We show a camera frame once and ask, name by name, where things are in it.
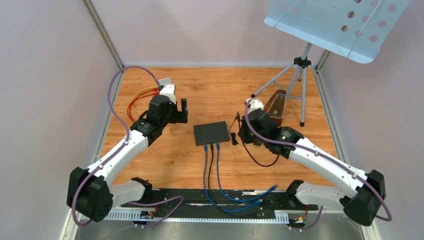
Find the black network switch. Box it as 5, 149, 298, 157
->
193, 121, 230, 146

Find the blue network cable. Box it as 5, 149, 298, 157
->
215, 143, 278, 204
202, 144, 263, 214

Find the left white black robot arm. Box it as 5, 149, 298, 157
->
66, 94, 189, 227

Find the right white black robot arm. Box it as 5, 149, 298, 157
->
238, 109, 388, 227

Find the brown wooden metronome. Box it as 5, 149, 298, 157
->
264, 89, 287, 127

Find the small white router box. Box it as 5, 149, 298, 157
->
158, 77, 172, 86

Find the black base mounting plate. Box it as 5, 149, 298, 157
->
123, 188, 319, 220

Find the silver music stand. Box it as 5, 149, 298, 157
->
250, 0, 413, 127

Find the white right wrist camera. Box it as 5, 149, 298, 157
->
245, 98, 265, 114

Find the red network cable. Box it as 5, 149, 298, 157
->
127, 89, 162, 123

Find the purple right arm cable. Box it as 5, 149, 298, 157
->
244, 99, 393, 232

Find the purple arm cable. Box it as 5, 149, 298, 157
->
244, 99, 393, 232
71, 65, 185, 240

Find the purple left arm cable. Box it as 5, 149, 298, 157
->
71, 65, 185, 240

